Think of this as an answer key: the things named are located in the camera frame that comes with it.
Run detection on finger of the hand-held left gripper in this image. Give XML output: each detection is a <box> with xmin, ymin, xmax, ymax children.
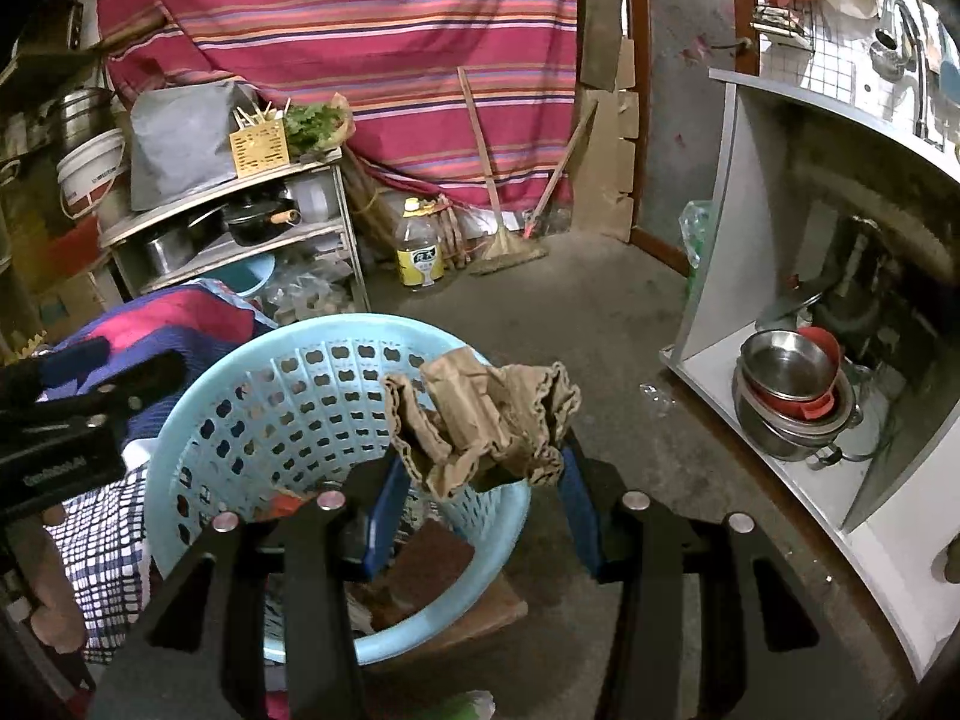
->
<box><xmin>0</xmin><ymin>336</ymin><xmax>113</xmax><ymax>400</ymax></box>
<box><xmin>45</xmin><ymin>351</ymin><xmax>187</xmax><ymax>428</ymax></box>

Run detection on straw broom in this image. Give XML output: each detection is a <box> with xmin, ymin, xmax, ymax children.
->
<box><xmin>457</xmin><ymin>66</ymin><xmax>548</xmax><ymax>276</ymax></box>

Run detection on small wicker basket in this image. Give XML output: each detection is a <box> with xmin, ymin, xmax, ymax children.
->
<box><xmin>229</xmin><ymin>97</ymin><xmax>292</xmax><ymax>179</ymax></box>

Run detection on cooking oil bottle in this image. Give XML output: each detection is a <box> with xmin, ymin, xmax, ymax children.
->
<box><xmin>396</xmin><ymin>197</ymin><xmax>447</xmax><ymax>292</ymax></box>

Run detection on brown paper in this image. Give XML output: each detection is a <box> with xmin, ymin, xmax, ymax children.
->
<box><xmin>380</xmin><ymin>347</ymin><xmax>582</xmax><ymax>500</ymax></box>

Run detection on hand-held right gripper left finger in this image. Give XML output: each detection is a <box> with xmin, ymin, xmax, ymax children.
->
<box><xmin>97</xmin><ymin>457</ymin><xmax>410</xmax><ymax>720</ymax></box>

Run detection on cardboard sheets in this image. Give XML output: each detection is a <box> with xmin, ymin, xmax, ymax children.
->
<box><xmin>570</xmin><ymin>0</ymin><xmax>642</xmax><ymax>241</ymax></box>

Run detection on green herbs bunch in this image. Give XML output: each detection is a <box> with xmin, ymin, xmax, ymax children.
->
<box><xmin>283</xmin><ymin>94</ymin><xmax>355</xmax><ymax>158</ymax></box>

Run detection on steel faucet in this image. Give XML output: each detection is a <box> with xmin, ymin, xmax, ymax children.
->
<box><xmin>874</xmin><ymin>0</ymin><xmax>946</xmax><ymax>143</ymax></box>

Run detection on wide steel pot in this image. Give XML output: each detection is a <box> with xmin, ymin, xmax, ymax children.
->
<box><xmin>731</xmin><ymin>367</ymin><xmax>863</xmax><ymax>462</ymax></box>

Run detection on flat cardboard piece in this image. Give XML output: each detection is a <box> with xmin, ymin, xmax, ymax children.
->
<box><xmin>390</xmin><ymin>577</ymin><xmax>530</xmax><ymax>661</ymax></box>

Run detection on striped pink curtain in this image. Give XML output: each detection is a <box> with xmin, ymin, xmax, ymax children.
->
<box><xmin>96</xmin><ymin>0</ymin><xmax>582</xmax><ymax>215</ymax></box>

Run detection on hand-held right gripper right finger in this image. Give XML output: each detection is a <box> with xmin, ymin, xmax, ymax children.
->
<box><xmin>559</xmin><ymin>446</ymin><xmax>893</xmax><ymax>720</ymax></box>

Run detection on white plastic bucket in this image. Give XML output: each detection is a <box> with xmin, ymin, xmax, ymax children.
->
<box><xmin>56</xmin><ymin>127</ymin><xmax>132</xmax><ymax>222</ymax></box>

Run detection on light blue plastic basket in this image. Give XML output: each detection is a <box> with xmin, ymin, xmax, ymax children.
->
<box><xmin>145</xmin><ymin>313</ymin><xmax>532</xmax><ymax>665</ymax></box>

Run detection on white kitchen cabinet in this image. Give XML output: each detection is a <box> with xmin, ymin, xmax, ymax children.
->
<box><xmin>660</xmin><ymin>67</ymin><xmax>960</xmax><ymax>683</ymax></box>

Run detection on low wooden shelf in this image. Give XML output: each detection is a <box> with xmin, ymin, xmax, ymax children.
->
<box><xmin>97</xmin><ymin>146</ymin><xmax>372</xmax><ymax>312</ymax></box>

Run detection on red plastic bowl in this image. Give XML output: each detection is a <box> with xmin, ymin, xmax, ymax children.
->
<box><xmin>750</xmin><ymin>326</ymin><xmax>845</xmax><ymax>421</ymax></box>

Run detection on large steel pot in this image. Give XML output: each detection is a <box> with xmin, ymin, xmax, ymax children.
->
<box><xmin>49</xmin><ymin>88</ymin><xmax>117</xmax><ymax>158</ymax></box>

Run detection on steel bowl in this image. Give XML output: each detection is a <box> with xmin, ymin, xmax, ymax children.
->
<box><xmin>739</xmin><ymin>330</ymin><xmax>839</xmax><ymax>400</ymax></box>

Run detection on small steel pot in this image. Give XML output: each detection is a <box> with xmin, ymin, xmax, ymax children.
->
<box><xmin>142</xmin><ymin>225</ymin><xmax>196</xmax><ymax>276</ymax></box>

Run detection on person's left hand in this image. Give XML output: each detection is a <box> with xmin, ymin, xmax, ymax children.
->
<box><xmin>15</xmin><ymin>502</ymin><xmax>91</xmax><ymax>653</ymax></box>

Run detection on green plastic bag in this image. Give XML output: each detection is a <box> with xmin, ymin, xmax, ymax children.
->
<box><xmin>679</xmin><ymin>199</ymin><xmax>713</xmax><ymax>301</ymax></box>

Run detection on black pan with wooden handle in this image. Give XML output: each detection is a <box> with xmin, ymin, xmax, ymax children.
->
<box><xmin>223</xmin><ymin>199</ymin><xmax>302</xmax><ymax>247</ymax></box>

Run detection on light blue plastic bowl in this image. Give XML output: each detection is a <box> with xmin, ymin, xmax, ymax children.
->
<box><xmin>225</xmin><ymin>253</ymin><xmax>277</xmax><ymax>301</ymax></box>

